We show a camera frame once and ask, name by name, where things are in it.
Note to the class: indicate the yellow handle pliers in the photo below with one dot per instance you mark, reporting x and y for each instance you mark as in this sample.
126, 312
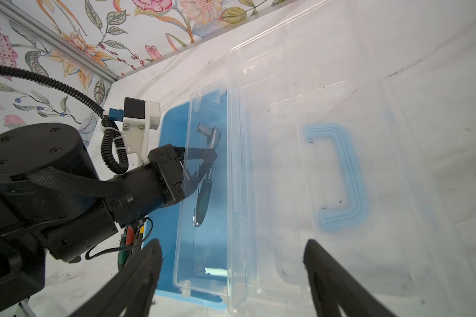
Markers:
127, 252

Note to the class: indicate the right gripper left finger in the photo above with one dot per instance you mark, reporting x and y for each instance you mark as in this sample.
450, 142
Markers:
131, 291

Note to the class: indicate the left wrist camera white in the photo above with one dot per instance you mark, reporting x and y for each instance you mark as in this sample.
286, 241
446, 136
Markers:
138, 117

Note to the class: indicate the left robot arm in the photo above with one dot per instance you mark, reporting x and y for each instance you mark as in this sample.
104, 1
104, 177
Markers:
52, 200

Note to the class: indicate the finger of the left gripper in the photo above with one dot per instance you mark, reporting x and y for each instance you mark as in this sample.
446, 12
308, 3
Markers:
208, 157
191, 181

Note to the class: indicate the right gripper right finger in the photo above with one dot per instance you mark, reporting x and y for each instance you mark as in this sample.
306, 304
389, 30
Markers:
334, 291

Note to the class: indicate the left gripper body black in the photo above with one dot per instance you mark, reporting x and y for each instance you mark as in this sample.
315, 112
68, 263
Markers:
148, 188

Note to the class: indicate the blue transparent plastic toolbox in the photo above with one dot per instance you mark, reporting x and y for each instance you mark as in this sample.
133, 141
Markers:
352, 123

